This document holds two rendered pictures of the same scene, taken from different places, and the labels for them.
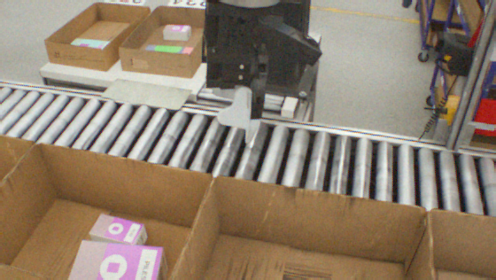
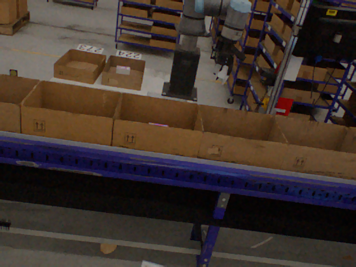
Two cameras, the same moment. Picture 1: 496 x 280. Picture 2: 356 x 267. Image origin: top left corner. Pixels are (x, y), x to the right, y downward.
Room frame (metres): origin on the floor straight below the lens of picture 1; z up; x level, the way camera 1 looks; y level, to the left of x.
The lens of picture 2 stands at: (-0.97, 0.71, 1.81)
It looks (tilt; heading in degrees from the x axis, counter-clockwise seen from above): 29 degrees down; 341
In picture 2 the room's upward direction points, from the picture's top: 11 degrees clockwise
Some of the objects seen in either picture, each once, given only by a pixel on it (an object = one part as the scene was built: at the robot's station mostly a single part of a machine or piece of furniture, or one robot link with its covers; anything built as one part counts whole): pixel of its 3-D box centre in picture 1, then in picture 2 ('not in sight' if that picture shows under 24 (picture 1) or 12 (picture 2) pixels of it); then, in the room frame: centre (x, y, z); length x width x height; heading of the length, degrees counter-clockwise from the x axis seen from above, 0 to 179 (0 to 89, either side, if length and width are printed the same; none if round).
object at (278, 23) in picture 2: not in sight; (292, 25); (2.06, -1.26, 1.19); 0.40 x 0.30 x 0.10; 166
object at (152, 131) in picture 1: (134, 162); not in sight; (1.01, 0.33, 0.72); 0.52 x 0.05 x 0.05; 167
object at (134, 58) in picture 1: (173, 38); (124, 72); (1.63, 0.28, 0.80); 0.38 x 0.28 x 0.10; 166
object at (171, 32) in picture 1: (176, 33); (123, 70); (1.72, 0.28, 0.78); 0.10 x 0.06 x 0.05; 79
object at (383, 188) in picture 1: (383, 204); not in sight; (0.84, -0.36, 0.72); 0.52 x 0.05 x 0.05; 167
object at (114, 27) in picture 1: (100, 34); (81, 65); (1.70, 0.60, 0.80); 0.38 x 0.28 x 0.10; 162
